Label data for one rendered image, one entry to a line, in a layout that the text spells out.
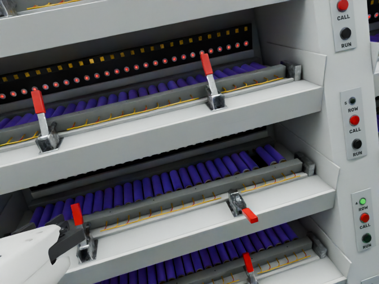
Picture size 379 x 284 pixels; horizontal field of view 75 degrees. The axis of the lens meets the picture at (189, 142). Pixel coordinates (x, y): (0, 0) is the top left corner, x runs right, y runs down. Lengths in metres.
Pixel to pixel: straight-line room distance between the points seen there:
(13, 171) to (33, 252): 0.21
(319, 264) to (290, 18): 0.49
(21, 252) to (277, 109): 0.38
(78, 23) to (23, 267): 0.31
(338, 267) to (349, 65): 0.39
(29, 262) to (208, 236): 0.29
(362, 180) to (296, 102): 0.20
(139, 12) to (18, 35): 0.17
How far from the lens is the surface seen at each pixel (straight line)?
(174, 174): 0.53
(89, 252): 0.46
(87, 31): 0.41
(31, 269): 0.24
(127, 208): 0.49
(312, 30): 0.49
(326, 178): 0.53
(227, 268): 0.58
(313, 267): 0.62
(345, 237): 0.58
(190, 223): 0.45
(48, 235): 0.26
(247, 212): 0.41
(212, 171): 0.52
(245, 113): 0.41
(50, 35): 0.42
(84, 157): 0.40
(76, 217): 0.46
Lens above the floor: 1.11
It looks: 11 degrees down
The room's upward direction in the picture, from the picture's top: 13 degrees counter-clockwise
